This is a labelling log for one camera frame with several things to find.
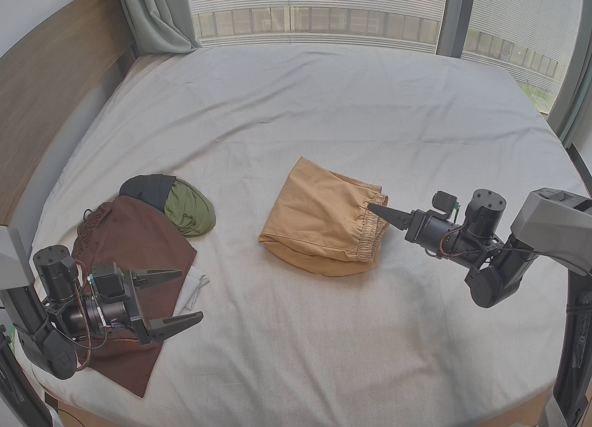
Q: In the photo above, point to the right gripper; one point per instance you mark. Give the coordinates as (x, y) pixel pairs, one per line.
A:
(430, 233)

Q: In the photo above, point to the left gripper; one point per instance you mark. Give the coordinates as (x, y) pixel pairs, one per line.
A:
(115, 316)

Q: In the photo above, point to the tan shorts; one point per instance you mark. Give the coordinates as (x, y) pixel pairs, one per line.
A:
(314, 221)

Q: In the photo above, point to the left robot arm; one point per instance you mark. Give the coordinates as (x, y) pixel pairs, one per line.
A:
(55, 272)

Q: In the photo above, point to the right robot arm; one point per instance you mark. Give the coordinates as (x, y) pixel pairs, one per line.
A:
(485, 212)

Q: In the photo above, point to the bed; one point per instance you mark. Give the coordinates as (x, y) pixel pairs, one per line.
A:
(323, 115)

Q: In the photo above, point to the white garment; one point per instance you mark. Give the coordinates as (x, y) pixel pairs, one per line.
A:
(192, 286)

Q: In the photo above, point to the brown shorts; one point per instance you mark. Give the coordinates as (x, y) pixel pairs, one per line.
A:
(134, 249)

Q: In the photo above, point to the green garment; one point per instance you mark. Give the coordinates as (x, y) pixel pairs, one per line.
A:
(192, 212)

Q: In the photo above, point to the black garment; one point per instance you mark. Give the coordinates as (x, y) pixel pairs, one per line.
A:
(145, 189)

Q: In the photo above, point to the grey-green curtain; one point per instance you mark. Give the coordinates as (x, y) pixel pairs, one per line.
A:
(148, 8)
(576, 106)

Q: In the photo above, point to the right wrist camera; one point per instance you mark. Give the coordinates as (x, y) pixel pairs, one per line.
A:
(445, 203)

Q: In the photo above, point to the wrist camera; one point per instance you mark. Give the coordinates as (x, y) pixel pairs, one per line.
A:
(106, 281)
(445, 203)

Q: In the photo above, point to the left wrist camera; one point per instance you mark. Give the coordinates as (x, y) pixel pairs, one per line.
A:
(106, 281)

